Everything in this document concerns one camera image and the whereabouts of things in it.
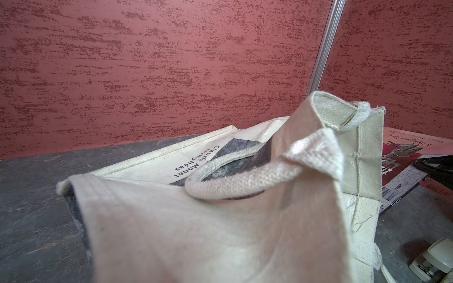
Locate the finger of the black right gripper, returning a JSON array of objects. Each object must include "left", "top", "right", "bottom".
[{"left": 412, "top": 155, "right": 453, "bottom": 189}]

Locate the Orchard black red book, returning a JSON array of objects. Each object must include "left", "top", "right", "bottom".
[{"left": 381, "top": 127, "right": 453, "bottom": 213}]

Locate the beige canvas tote bag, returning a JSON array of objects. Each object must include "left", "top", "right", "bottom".
[{"left": 56, "top": 92, "right": 393, "bottom": 283}]

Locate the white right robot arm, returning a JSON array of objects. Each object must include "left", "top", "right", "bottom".
[{"left": 409, "top": 155, "right": 453, "bottom": 283}]

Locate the right aluminium corner post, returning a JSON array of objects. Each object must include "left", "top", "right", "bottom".
[{"left": 306, "top": 0, "right": 347, "bottom": 97}]

